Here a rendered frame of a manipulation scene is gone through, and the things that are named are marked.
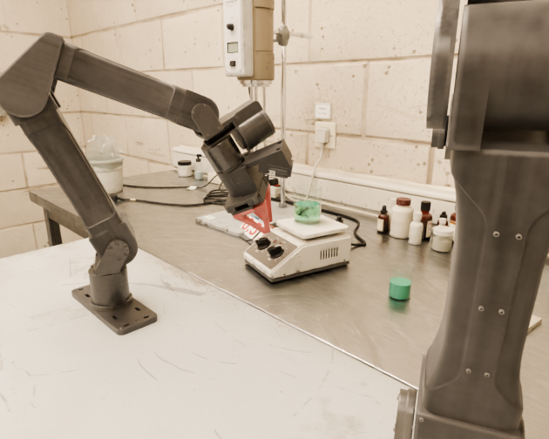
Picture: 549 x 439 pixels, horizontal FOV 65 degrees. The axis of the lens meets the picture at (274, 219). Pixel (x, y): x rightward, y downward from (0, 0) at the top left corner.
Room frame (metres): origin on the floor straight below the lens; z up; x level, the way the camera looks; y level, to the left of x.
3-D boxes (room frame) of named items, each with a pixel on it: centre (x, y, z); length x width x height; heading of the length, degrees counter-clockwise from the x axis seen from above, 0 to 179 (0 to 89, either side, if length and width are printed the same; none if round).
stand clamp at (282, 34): (1.34, 0.01, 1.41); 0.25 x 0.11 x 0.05; 135
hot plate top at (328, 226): (0.89, -0.08, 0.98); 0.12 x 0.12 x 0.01; 29
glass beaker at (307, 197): (0.90, -0.07, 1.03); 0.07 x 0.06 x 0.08; 118
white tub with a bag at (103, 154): (1.57, 0.63, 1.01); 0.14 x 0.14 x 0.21
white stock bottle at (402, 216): (1.07, -0.33, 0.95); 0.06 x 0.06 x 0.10
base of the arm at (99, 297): (0.68, 0.29, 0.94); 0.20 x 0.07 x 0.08; 45
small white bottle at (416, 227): (1.01, -0.35, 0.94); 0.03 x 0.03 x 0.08
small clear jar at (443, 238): (0.96, -0.40, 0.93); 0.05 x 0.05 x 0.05
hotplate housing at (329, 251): (0.88, -0.06, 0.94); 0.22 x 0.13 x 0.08; 120
